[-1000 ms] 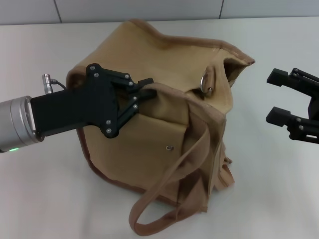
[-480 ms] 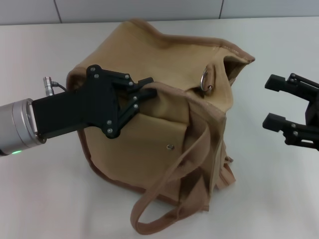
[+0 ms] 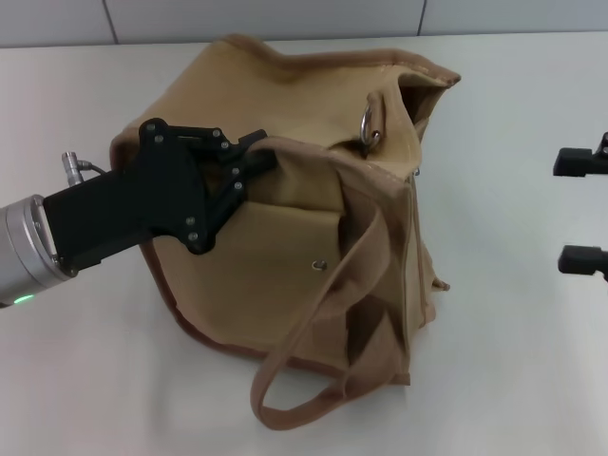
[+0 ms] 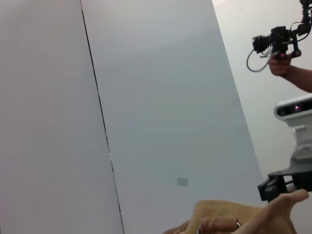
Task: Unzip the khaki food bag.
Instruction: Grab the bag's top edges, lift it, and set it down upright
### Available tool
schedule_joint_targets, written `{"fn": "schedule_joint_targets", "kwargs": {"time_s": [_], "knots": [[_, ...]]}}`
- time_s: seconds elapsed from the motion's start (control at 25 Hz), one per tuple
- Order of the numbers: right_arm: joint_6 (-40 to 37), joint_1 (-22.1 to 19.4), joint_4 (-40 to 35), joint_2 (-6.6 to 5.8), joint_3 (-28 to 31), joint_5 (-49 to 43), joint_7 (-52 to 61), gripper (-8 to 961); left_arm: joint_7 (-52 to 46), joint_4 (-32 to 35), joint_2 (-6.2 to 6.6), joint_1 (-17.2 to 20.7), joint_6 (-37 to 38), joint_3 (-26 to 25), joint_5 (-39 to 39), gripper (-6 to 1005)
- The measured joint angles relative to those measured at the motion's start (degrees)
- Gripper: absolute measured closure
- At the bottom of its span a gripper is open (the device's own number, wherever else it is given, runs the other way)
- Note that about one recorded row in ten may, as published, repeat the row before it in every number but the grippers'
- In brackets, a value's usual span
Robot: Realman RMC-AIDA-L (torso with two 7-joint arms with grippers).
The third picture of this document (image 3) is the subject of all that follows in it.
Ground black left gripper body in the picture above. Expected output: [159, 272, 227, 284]
[42, 118, 214, 276]

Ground khaki canvas food bag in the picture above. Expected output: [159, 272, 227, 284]
[107, 32, 462, 423]

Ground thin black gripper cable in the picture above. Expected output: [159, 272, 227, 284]
[60, 150, 114, 185]

